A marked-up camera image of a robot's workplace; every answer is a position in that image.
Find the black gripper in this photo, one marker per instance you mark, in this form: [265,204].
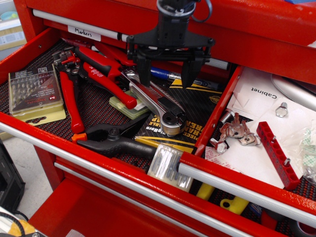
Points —
[169,40]

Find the silver box cutter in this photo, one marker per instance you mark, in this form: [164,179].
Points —
[171,114]

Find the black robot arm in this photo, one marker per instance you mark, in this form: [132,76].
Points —
[176,8]

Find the black yellow wrench set box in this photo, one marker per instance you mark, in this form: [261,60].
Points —
[198,102]

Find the left open red drawer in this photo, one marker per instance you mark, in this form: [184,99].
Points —
[94,105]

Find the open red drawer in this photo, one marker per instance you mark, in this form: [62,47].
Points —
[94,105]
[271,197]

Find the right open red drawer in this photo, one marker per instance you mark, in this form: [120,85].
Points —
[271,197]

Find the black box on floor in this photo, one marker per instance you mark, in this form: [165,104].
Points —
[11,183]

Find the blue dry erase marker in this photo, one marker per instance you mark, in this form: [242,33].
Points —
[171,76]

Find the small green plastic case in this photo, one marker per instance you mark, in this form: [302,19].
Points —
[134,113]

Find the white markers label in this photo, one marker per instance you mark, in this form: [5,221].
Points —
[84,33]

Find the black spring clamp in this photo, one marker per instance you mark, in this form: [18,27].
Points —
[110,140]

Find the silver key bunch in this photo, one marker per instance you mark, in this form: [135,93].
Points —
[240,131]

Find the clear plastic bit packet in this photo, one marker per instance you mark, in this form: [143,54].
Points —
[164,167]

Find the white cabinet paper sheet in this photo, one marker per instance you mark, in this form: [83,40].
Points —
[256,98]

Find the red metal tool chest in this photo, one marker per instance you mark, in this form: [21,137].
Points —
[273,36]

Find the silver hex bolt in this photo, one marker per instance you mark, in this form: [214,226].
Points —
[281,111]

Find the drill bit set case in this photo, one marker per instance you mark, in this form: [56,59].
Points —
[35,96]

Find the silver curved metal plate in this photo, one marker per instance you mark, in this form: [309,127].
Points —
[300,92]

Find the clear bag of parts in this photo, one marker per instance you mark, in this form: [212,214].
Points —
[300,147]

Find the red bit holder strip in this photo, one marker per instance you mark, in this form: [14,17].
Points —
[280,162]

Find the red handled crimping pliers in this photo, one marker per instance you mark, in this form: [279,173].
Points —
[104,71]

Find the red wire stripper tool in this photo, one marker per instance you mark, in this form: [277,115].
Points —
[68,66]

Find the yellow handled tool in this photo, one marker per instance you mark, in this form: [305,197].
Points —
[236,205]

